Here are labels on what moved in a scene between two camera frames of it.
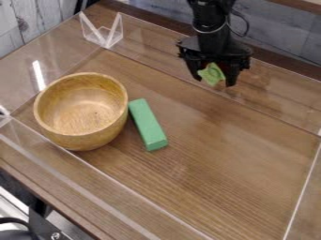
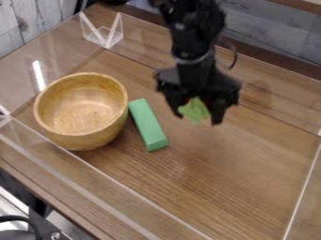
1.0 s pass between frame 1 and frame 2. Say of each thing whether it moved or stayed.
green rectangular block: stayed
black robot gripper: moved
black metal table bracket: stayed
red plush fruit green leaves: moved
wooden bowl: stayed
